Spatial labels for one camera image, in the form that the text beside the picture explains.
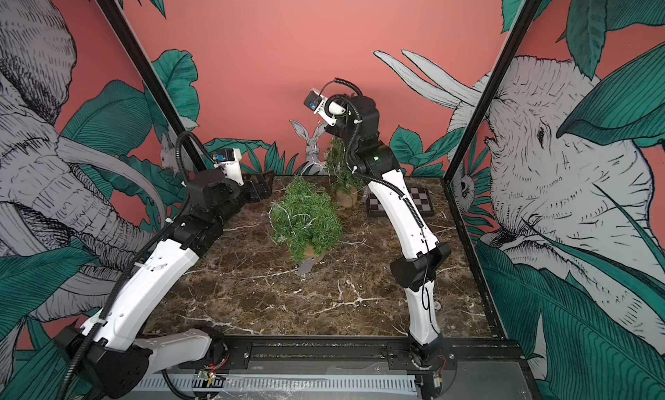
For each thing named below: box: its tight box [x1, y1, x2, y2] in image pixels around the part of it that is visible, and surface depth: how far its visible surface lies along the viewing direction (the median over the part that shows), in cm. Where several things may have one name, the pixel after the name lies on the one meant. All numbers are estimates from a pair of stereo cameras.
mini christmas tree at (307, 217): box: [270, 176, 345, 261], surface depth 73 cm
